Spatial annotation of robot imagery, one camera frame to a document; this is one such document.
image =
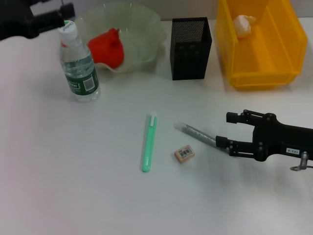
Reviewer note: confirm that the clear water bottle green label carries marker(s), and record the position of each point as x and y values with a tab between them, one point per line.
80	73

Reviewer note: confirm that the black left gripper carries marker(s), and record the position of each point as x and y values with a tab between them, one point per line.
14	19

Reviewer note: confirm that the black mesh pen holder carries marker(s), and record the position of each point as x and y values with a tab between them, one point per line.
188	61

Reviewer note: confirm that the beige eraser with barcode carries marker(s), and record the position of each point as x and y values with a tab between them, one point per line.
184	153

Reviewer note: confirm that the red-orange toy orange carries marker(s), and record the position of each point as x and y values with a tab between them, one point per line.
107	51

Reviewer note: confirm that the translucent green fruit plate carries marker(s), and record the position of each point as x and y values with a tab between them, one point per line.
141	36

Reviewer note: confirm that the grey marker pen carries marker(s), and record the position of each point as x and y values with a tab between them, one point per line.
195	133

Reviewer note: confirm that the mint green retractable pen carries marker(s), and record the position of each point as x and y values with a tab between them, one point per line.
149	142

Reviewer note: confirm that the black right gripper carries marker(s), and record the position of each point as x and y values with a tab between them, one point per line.
276	139

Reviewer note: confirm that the white paper ball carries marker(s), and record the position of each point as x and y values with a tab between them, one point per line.
243	27

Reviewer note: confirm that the yellow plastic bin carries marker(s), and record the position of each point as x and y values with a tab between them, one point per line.
264	61

